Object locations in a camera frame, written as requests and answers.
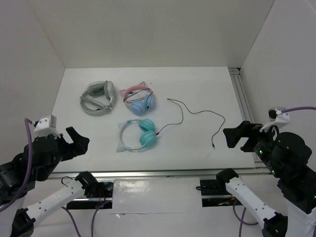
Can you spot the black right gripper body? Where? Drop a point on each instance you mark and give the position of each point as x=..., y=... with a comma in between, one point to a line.
x=259, y=141

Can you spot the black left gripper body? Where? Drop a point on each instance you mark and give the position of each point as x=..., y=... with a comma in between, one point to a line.
x=64, y=149

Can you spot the teal cat-ear headphones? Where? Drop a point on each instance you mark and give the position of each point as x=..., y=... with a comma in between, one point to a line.
x=147, y=139

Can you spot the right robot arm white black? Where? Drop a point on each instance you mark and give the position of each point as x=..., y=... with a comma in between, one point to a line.
x=285, y=155

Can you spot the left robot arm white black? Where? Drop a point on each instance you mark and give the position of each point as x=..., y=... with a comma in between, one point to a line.
x=17, y=178

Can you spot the grey white headphones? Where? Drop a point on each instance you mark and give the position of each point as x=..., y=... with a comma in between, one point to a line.
x=99, y=98

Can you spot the pink blue cat-ear headphones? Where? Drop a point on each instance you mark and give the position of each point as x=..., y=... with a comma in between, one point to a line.
x=141, y=105

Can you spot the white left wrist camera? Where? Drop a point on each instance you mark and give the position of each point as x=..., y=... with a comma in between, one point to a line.
x=46, y=126

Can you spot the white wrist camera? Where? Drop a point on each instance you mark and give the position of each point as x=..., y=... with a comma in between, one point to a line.
x=277, y=118
x=46, y=126

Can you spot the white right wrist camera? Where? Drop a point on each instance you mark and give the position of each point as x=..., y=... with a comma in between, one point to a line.
x=277, y=118

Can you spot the aluminium rail right side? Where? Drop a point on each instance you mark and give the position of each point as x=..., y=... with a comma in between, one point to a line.
x=244, y=163

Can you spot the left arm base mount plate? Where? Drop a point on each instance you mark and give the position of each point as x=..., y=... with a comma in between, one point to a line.
x=103, y=194

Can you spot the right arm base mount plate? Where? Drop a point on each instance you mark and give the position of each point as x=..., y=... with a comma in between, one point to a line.
x=213, y=195

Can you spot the aluminium rail front edge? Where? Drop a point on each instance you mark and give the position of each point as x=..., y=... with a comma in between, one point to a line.
x=175, y=173

